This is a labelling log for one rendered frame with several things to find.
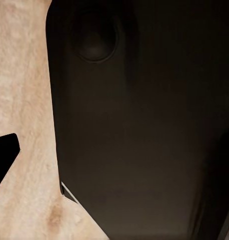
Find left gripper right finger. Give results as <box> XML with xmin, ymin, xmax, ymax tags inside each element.
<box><xmin>219</xmin><ymin>132</ymin><xmax>229</xmax><ymax>164</ymax></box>

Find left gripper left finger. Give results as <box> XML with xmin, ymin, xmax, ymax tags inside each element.
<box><xmin>0</xmin><ymin>133</ymin><xmax>20</xmax><ymax>184</ymax></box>

